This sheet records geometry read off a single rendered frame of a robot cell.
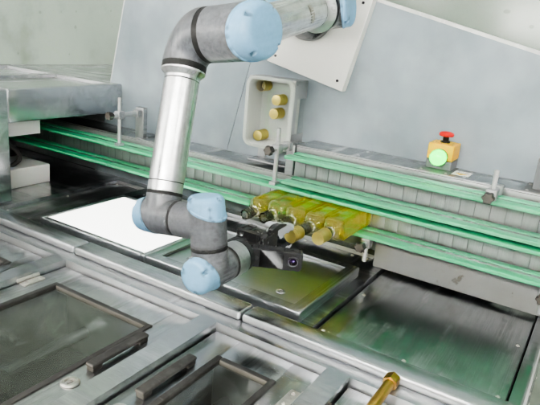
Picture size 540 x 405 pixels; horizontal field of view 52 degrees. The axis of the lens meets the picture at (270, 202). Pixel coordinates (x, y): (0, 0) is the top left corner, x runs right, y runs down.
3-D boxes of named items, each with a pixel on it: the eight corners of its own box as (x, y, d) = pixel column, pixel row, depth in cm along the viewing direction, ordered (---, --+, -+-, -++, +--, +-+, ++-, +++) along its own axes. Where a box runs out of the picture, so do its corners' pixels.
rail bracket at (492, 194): (488, 191, 140) (476, 202, 129) (495, 163, 138) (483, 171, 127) (505, 194, 138) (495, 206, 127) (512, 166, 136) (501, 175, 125)
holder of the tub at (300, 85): (255, 156, 191) (243, 159, 184) (263, 74, 183) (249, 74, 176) (299, 165, 182) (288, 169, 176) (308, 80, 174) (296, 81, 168)
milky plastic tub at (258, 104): (255, 141, 189) (241, 144, 182) (261, 73, 182) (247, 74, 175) (300, 150, 181) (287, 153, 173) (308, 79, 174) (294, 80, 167)
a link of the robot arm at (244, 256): (242, 250, 115) (239, 286, 118) (254, 244, 119) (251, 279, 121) (213, 241, 119) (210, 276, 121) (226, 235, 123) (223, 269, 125)
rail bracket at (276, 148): (281, 179, 171) (259, 186, 161) (287, 124, 166) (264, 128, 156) (290, 181, 170) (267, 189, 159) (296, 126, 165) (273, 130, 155)
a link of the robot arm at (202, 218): (165, 196, 111) (169, 249, 113) (209, 201, 105) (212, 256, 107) (190, 189, 117) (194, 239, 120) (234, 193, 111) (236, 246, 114)
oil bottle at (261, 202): (284, 202, 173) (245, 218, 155) (285, 185, 171) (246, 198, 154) (300, 206, 170) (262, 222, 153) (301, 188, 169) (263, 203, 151)
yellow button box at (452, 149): (431, 162, 159) (424, 166, 153) (436, 137, 157) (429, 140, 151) (456, 167, 156) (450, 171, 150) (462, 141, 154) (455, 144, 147)
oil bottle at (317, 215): (334, 215, 165) (299, 233, 147) (337, 197, 163) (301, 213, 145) (351, 220, 162) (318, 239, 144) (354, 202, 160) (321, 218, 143)
